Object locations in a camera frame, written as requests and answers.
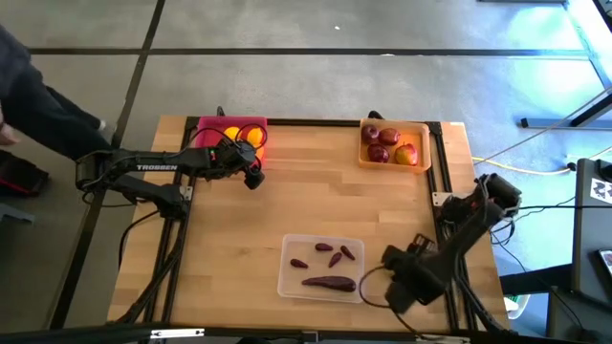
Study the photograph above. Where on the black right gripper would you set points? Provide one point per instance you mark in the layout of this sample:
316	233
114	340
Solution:
423	279

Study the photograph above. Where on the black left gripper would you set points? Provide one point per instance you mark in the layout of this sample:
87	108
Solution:
234	155

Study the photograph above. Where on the small purple eggplant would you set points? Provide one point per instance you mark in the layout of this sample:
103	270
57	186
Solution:
323	247
347	252
299	263
335	259

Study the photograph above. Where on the large purple eggplant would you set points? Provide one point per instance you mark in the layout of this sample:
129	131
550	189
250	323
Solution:
330	283

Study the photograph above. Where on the red and yellow apple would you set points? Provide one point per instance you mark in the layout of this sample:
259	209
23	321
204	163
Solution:
406	154

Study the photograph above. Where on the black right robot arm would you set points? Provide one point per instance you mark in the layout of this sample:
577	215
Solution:
468	229

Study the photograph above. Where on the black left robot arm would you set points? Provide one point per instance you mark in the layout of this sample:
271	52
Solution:
158	167

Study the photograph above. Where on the pink plastic basket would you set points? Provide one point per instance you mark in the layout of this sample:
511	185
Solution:
210	129

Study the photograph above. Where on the clear plastic bin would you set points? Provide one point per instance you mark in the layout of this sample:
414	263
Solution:
306	251

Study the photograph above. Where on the white plastic object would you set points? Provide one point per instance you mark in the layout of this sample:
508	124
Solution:
517	306

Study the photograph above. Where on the orange plastic basket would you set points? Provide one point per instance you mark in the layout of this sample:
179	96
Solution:
416	138

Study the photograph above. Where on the person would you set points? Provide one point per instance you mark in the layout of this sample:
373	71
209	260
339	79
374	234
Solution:
43	119

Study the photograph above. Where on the black equipment cart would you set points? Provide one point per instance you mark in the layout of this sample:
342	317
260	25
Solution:
593	239

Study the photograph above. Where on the black and red case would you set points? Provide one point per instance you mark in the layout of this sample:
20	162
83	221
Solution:
24	174

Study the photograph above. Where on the grey metal stand base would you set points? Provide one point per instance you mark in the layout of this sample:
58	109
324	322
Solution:
550	124

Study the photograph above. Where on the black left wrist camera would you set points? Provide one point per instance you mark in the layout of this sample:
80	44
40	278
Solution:
254	179

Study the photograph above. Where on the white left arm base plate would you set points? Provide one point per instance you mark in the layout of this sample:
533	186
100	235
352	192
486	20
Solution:
185	192

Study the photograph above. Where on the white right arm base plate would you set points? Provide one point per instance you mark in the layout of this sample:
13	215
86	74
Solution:
439	198

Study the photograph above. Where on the silver metal bracket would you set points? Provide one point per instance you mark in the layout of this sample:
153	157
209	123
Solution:
177	333

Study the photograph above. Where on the grey floor bracket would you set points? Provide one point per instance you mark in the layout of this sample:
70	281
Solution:
14	212

